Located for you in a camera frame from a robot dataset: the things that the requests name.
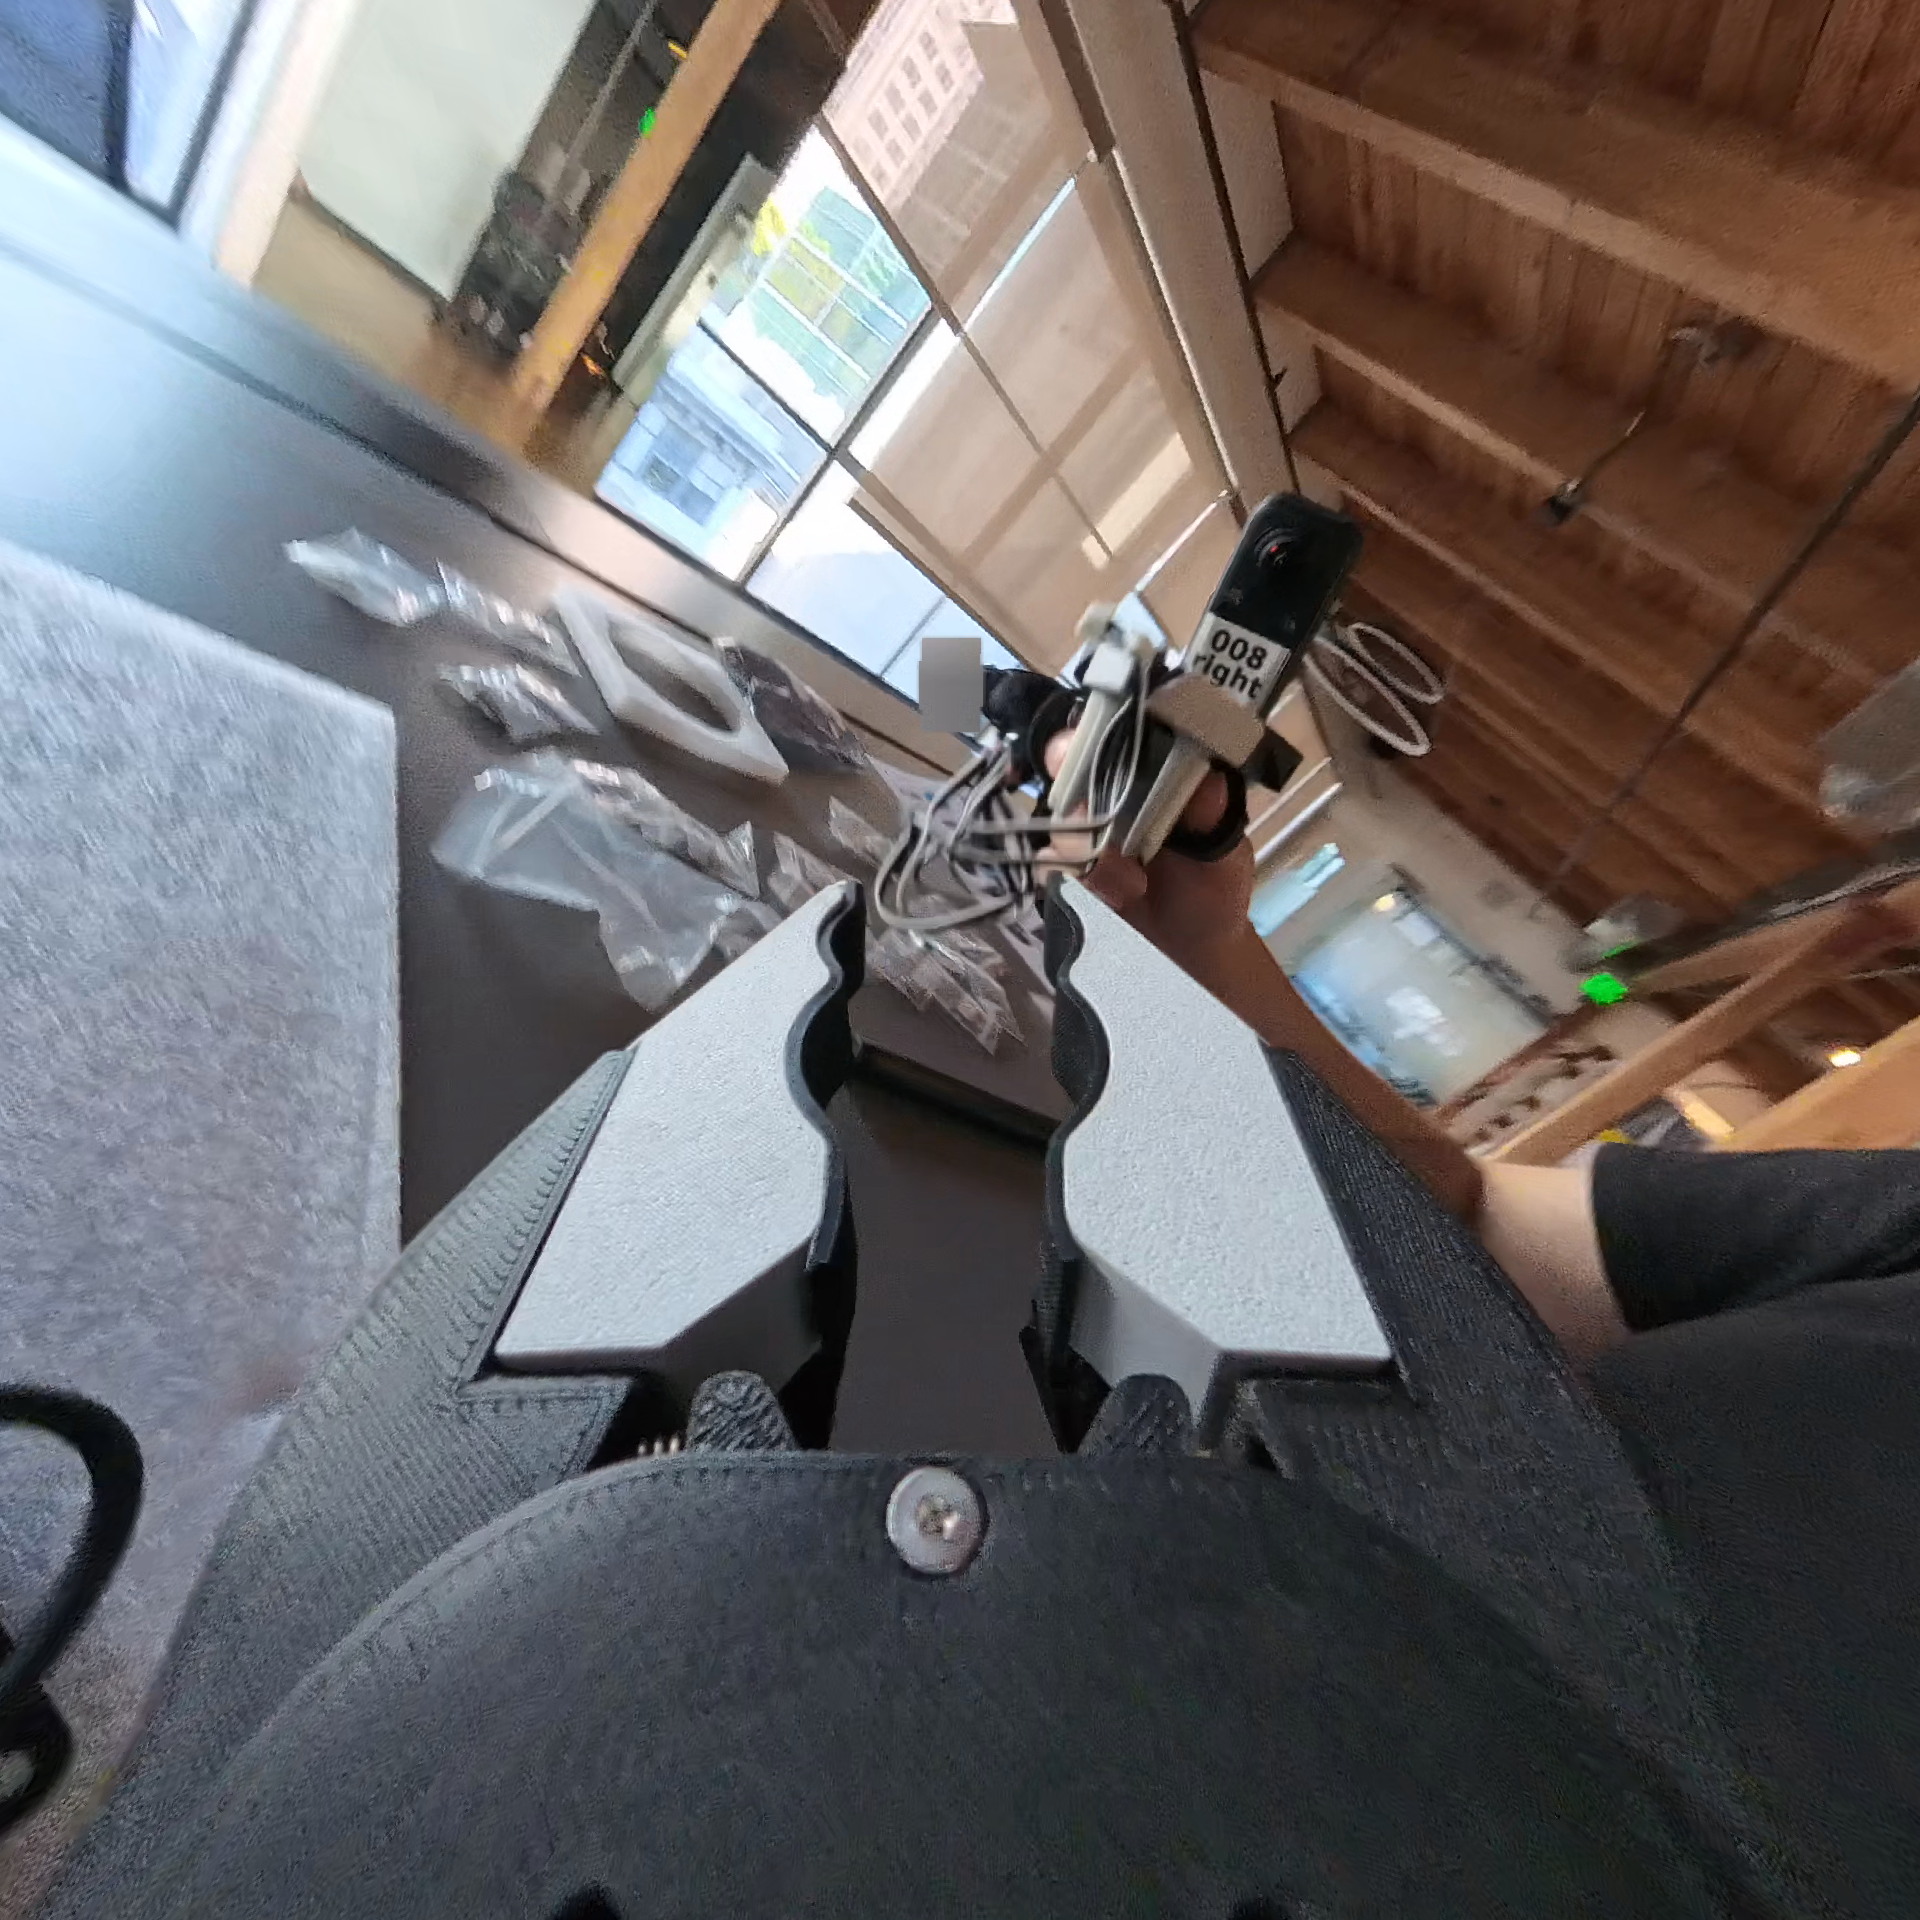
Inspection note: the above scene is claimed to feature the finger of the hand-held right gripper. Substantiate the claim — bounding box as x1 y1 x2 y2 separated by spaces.
1046 681 1155 859
1077 599 1166 694

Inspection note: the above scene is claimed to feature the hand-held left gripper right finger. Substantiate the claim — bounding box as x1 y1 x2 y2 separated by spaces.
1041 877 1396 1420

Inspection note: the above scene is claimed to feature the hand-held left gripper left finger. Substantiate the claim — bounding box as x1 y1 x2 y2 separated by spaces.
491 881 868 1373

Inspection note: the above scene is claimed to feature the bundle of thin cables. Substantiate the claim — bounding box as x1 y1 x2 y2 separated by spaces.
870 644 1157 935

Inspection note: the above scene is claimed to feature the clear bag of cables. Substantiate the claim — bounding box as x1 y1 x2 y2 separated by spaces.
433 750 746 1009

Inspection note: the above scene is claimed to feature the person's right forearm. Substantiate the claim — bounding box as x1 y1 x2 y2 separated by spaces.
1200 913 1637 1367

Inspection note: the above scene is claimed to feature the dark grey desk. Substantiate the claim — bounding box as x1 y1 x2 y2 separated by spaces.
0 269 1113 1454

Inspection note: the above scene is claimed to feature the dark office desk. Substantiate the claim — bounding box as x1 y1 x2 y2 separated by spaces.
0 127 962 707

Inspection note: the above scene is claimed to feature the person's right hand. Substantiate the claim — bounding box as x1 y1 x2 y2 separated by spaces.
1041 724 1281 980

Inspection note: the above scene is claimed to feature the pile of clear screw bags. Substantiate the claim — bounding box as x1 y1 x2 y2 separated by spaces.
721 795 1041 1056

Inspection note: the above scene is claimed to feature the black screwdriver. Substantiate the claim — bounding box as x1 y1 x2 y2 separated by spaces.
849 1041 1069 1149

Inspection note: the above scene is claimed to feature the dark shiny plastic bag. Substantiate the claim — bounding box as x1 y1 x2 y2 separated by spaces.
717 643 874 774

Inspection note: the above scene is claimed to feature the small clear screw bag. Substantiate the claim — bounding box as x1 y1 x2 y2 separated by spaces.
435 561 579 669
438 660 601 745
285 532 443 623

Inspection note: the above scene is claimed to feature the white foam sheet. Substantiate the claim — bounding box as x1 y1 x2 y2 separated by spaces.
0 540 408 1877

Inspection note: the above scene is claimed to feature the person's dark clothing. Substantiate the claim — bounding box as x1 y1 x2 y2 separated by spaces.
1558 1140 1920 1920

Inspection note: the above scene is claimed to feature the black office chair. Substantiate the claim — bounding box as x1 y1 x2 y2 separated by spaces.
451 151 601 353

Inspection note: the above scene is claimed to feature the white ring pendant lamp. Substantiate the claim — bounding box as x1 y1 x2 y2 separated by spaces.
1306 644 1434 756
1352 622 1449 707

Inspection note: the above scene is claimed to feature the white foam frame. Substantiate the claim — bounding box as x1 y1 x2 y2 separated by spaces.
555 592 789 784

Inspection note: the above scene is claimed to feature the black power cable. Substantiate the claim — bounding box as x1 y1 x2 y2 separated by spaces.
0 1388 147 1816

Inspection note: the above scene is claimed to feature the black frame chair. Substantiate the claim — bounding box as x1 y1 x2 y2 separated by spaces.
0 0 250 220

